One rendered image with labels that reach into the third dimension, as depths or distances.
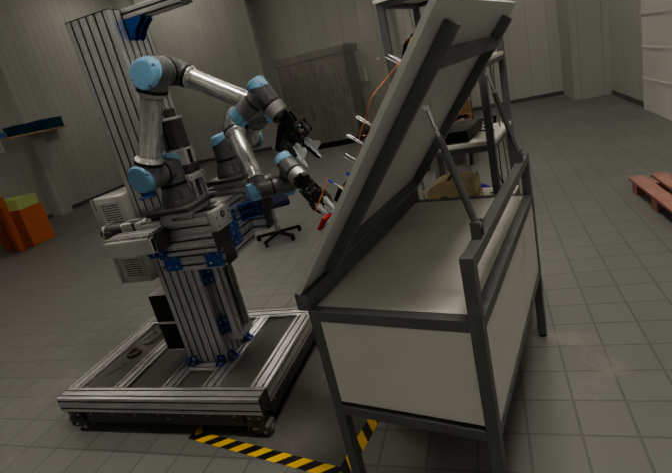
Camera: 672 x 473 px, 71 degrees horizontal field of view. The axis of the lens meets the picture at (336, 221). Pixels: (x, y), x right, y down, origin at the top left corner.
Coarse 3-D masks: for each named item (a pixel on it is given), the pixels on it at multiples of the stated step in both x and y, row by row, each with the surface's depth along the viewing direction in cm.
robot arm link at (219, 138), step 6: (222, 132) 250; (216, 138) 245; (222, 138) 245; (216, 144) 245; (222, 144) 246; (228, 144) 247; (216, 150) 247; (222, 150) 246; (228, 150) 247; (216, 156) 249; (222, 156) 247; (228, 156) 248
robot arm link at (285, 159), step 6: (276, 156) 191; (282, 156) 190; (288, 156) 189; (276, 162) 191; (282, 162) 189; (288, 162) 188; (294, 162) 188; (282, 168) 189; (288, 168) 187; (282, 174) 192
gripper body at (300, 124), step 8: (280, 112) 166; (288, 112) 165; (280, 120) 169; (288, 120) 166; (296, 120) 167; (304, 120) 169; (288, 128) 169; (296, 128) 164; (304, 128) 168; (312, 128) 169; (288, 136) 168; (296, 136) 167; (304, 136) 172
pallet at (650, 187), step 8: (640, 176) 413; (656, 176) 404; (664, 176) 400; (632, 184) 410; (640, 184) 395; (648, 184) 391; (656, 184) 387; (664, 184) 386; (640, 192) 402; (648, 192) 375; (656, 192) 372; (664, 192) 368; (656, 200) 360; (664, 200) 354; (656, 208) 363; (664, 208) 361
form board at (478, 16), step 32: (448, 0) 116; (480, 0) 145; (416, 32) 113; (480, 32) 174; (416, 64) 124; (448, 96) 192; (384, 128) 133; (416, 128) 173; (416, 160) 214; (352, 192) 144; (384, 192) 190; (320, 256) 156
